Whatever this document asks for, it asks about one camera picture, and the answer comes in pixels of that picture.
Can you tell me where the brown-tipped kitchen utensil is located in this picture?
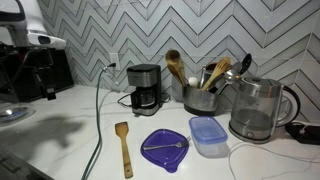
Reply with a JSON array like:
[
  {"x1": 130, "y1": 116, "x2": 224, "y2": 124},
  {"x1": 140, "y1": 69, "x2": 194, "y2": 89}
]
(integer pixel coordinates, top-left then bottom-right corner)
[{"x1": 204, "y1": 62, "x2": 219, "y2": 73}]

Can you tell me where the steel utensil holder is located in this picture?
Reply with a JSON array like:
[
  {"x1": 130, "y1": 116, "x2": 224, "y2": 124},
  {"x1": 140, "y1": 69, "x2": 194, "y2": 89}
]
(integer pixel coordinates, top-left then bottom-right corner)
[{"x1": 182, "y1": 84, "x2": 221, "y2": 117}]

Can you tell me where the steel ladle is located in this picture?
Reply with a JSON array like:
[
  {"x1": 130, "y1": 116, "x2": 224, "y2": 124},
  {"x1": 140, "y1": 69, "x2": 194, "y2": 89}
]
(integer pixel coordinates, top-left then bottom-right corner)
[{"x1": 216, "y1": 69, "x2": 242, "y2": 95}]

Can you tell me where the glass electric kettle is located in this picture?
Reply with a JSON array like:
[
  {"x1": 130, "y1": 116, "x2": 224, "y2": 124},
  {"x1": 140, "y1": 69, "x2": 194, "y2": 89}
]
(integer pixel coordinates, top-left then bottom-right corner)
[{"x1": 228, "y1": 76, "x2": 302, "y2": 145}]

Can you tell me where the slotted wooden spoon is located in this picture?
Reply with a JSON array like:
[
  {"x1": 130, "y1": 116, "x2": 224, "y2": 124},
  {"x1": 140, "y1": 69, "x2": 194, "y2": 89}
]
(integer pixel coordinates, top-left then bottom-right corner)
[{"x1": 201, "y1": 56, "x2": 232, "y2": 92}]

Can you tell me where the metal fork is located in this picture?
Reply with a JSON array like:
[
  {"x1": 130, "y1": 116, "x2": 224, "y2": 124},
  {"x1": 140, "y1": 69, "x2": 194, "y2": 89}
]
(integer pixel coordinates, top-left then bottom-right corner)
[{"x1": 142, "y1": 140, "x2": 190, "y2": 152}]

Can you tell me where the purple plastic lid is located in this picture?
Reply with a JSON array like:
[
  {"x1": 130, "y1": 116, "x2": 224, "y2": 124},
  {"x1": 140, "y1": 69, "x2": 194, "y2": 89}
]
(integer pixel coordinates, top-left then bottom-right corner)
[{"x1": 140, "y1": 128, "x2": 190, "y2": 174}]

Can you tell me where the clear glass lid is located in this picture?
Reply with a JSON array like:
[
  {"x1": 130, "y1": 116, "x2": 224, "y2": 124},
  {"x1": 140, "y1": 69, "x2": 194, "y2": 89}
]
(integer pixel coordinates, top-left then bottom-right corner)
[{"x1": 0, "y1": 102, "x2": 36, "y2": 127}]

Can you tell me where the blue-lidded plastic container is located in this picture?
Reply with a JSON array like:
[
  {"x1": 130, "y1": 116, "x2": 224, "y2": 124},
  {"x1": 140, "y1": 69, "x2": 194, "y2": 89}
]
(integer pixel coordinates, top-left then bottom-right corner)
[{"x1": 188, "y1": 115, "x2": 230, "y2": 158}]

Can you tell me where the flat wooden spatula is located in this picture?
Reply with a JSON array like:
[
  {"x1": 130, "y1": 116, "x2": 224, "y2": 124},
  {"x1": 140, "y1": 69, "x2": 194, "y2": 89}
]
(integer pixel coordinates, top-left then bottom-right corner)
[{"x1": 114, "y1": 121, "x2": 134, "y2": 179}]

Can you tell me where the thin white cable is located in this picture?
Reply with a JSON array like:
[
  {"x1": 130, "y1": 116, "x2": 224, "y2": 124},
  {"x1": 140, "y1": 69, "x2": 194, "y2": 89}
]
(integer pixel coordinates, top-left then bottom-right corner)
[{"x1": 227, "y1": 141, "x2": 320, "y2": 180}]

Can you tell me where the black power adapter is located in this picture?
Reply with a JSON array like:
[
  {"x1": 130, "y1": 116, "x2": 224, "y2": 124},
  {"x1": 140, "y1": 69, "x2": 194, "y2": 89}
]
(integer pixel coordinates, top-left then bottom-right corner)
[{"x1": 285, "y1": 121, "x2": 320, "y2": 146}]

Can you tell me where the dark green power cable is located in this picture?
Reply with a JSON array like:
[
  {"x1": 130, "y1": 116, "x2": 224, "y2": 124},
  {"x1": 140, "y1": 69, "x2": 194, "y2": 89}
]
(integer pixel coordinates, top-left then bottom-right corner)
[{"x1": 80, "y1": 62, "x2": 117, "y2": 180}]

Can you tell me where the black box appliance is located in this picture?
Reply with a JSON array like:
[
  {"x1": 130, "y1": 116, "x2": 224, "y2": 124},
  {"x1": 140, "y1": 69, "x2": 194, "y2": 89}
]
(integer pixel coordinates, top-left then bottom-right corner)
[{"x1": 0, "y1": 45, "x2": 75, "y2": 103}]

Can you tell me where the black coffee maker cord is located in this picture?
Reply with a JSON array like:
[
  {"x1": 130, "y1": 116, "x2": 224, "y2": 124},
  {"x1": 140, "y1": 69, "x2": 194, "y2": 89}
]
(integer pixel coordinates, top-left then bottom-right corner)
[{"x1": 117, "y1": 92, "x2": 172, "y2": 109}]

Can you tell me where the white wall outlet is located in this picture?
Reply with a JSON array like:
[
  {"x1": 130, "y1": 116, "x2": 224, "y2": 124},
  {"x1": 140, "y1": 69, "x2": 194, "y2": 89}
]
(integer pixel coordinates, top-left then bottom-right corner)
[{"x1": 108, "y1": 52, "x2": 121, "y2": 71}]

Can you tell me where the black plastic spoon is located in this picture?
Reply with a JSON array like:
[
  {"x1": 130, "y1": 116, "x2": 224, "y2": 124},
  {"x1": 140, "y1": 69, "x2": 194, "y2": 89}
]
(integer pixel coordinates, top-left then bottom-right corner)
[{"x1": 238, "y1": 53, "x2": 253, "y2": 76}]

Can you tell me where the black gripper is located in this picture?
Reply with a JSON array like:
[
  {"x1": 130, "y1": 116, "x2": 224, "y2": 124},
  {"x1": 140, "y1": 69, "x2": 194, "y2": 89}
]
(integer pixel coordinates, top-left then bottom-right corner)
[{"x1": 32, "y1": 48, "x2": 58, "y2": 101}]

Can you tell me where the black steel coffee maker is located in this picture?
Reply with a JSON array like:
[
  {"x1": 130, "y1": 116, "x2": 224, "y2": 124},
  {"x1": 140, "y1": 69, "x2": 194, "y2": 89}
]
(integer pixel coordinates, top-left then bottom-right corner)
[{"x1": 126, "y1": 63, "x2": 163, "y2": 117}]

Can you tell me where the round wooden spoon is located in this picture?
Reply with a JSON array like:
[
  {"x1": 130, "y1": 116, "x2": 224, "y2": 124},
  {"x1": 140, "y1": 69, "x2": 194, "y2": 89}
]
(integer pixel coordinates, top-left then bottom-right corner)
[{"x1": 164, "y1": 49, "x2": 188, "y2": 88}]

